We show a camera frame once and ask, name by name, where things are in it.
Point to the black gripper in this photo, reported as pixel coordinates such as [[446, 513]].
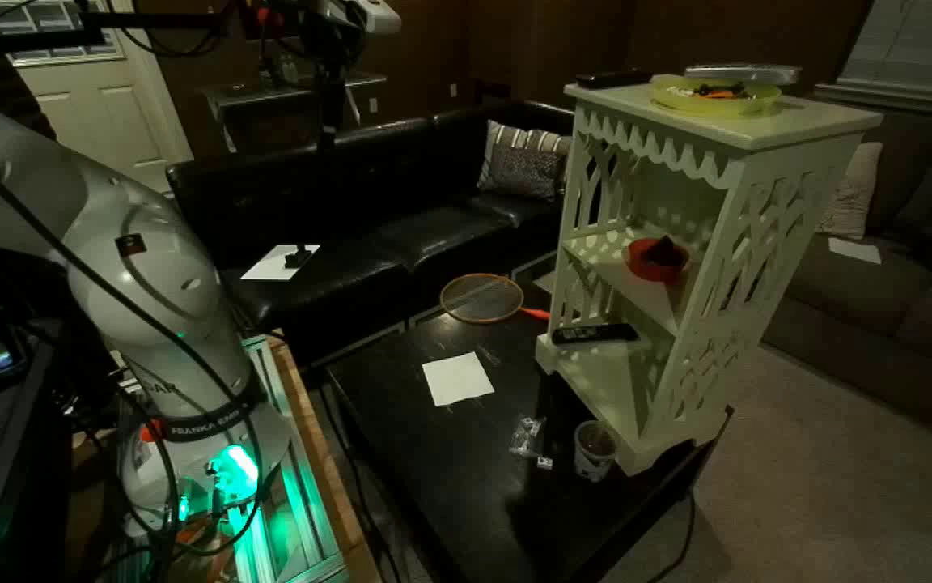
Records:
[[331, 76]]

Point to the white lattice shelf stand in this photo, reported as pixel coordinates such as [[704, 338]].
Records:
[[790, 139]]

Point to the dark console table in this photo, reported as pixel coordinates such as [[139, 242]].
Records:
[[292, 96]]

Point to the black leather sofa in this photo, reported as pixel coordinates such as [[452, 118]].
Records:
[[378, 215]]

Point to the white paper with tripod foot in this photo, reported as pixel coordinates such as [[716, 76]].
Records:
[[273, 263]]

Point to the patterned grey cushion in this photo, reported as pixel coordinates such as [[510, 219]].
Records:
[[518, 159]]

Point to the white panel door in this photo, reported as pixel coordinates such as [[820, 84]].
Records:
[[98, 100]]

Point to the plain black remote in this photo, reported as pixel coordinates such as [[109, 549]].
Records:
[[614, 79]]

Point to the white paper sheet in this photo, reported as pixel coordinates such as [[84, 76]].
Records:
[[457, 381]]

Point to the black remote with buttons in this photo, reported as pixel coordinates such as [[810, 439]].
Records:
[[594, 331]]

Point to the red bowl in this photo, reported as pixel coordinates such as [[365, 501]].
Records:
[[657, 260]]

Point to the yellow green plate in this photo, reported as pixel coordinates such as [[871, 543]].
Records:
[[714, 100]]

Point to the grey flat dish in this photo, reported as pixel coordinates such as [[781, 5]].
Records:
[[743, 71]]

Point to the white jug red cap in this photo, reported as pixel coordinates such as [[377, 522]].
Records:
[[148, 470]]

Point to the small white scrap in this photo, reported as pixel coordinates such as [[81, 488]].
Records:
[[546, 463]]

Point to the wooden edged robot platform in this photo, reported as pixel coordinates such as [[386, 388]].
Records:
[[292, 519]]

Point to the white paper cup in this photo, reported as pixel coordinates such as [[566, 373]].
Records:
[[594, 453]]

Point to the light beige pillow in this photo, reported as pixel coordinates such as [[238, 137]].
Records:
[[853, 191]]

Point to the small white paper note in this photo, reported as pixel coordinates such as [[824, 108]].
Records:
[[853, 252]]

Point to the white window blind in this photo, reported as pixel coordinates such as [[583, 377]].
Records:
[[912, 50]]

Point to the grey fabric sofa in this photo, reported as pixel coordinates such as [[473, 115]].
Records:
[[898, 293]]

